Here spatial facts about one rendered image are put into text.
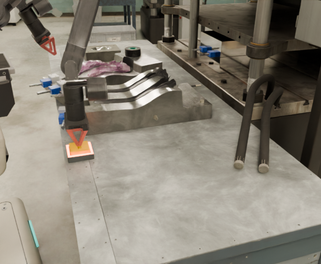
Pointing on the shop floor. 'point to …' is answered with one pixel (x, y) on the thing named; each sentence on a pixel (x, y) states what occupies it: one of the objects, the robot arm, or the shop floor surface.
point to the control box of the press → (320, 11)
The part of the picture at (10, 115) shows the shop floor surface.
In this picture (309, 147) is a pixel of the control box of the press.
